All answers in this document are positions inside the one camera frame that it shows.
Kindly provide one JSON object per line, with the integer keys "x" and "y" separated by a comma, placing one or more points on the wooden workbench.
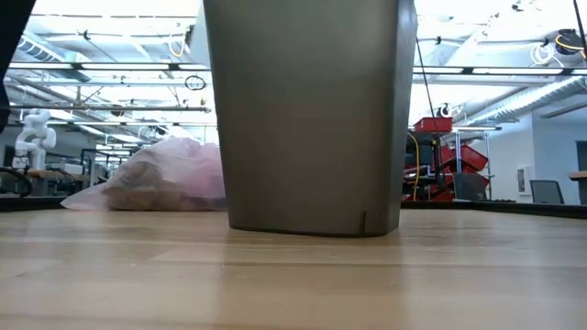
{"x": 55, "y": 175}

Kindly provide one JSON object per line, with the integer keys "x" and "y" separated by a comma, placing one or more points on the grey office chair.
{"x": 546, "y": 192}

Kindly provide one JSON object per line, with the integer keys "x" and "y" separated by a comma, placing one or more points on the wooden desk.
{"x": 579, "y": 175}

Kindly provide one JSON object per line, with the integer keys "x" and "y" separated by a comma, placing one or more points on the black metal rack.
{"x": 85, "y": 165}

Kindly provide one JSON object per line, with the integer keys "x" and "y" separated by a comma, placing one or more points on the stacked red crates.
{"x": 468, "y": 158}

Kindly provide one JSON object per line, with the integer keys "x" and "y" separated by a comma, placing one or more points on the dark grey crate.
{"x": 470, "y": 185}

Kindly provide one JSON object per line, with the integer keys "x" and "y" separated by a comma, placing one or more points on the thin black pole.
{"x": 424, "y": 73}

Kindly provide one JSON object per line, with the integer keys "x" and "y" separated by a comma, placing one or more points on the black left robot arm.
{"x": 11, "y": 36}

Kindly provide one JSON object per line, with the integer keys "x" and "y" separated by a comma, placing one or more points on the black desk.
{"x": 419, "y": 185}

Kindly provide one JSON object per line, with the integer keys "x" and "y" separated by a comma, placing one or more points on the pink translucent trash bag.
{"x": 174, "y": 174}

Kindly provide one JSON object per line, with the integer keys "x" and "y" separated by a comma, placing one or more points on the red crate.
{"x": 433, "y": 124}

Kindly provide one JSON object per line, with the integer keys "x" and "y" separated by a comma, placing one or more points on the brown trash bin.
{"x": 312, "y": 128}

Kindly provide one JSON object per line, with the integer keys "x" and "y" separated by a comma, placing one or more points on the small white hanging reel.
{"x": 444, "y": 111}

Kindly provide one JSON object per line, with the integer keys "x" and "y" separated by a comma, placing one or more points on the black monitor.
{"x": 419, "y": 149}

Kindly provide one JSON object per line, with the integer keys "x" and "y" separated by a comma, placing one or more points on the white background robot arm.
{"x": 34, "y": 142}

